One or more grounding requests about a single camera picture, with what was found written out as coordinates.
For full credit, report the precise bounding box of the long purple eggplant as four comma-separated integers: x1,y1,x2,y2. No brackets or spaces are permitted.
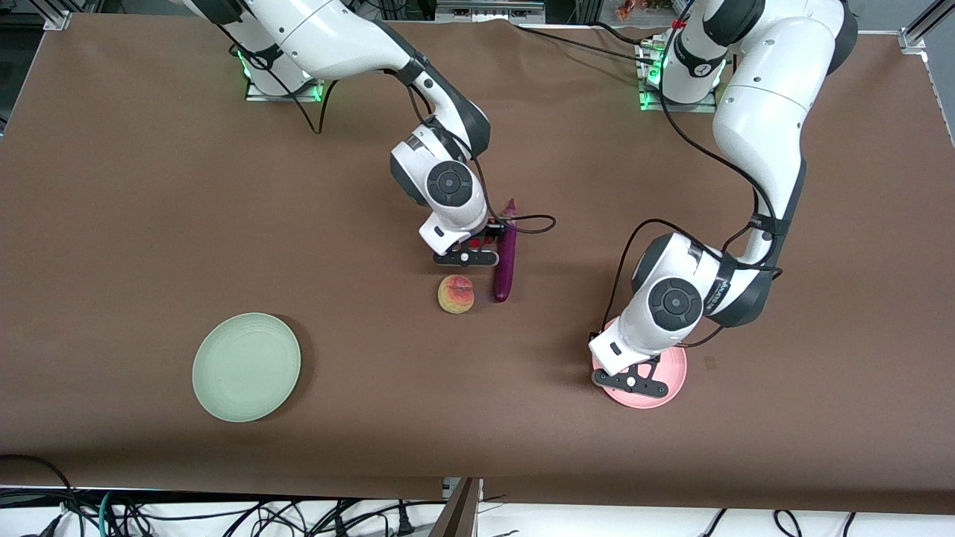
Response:
492,198,519,303

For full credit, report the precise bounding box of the yellow pink peach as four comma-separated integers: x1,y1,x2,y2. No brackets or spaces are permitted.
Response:
437,274,476,315

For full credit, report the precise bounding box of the pink plate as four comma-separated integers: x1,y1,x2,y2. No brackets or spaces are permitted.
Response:
593,317,688,409

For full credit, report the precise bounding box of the grey metal box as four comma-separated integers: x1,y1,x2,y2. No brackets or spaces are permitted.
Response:
435,0,547,23

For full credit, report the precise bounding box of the pale green plate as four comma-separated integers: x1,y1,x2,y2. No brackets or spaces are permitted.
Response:
192,312,302,424

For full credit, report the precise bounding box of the orange background object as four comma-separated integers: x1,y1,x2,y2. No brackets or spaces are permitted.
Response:
616,0,676,22

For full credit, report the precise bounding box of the brown table cover sheet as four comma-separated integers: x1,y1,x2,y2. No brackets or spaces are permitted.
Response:
0,13,955,515

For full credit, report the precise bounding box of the black arm base cable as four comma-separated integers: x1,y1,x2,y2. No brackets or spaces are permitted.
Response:
515,21,661,68

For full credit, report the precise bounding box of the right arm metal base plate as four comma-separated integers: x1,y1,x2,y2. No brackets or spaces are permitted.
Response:
245,52,329,103

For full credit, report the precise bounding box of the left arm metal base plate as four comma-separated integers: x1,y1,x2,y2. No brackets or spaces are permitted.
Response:
636,37,718,114

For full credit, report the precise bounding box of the aluminium post with dark side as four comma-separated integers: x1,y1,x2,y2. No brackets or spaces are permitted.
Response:
429,477,484,537

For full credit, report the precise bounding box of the black tangled cable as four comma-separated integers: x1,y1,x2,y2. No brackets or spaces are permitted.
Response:
254,498,351,537

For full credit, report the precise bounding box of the aluminium frame corner profile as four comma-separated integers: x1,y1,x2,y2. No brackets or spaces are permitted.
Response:
899,0,955,54
41,0,75,32

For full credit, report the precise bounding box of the black looped floor cable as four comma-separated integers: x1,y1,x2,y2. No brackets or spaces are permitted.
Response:
0,453,87,537

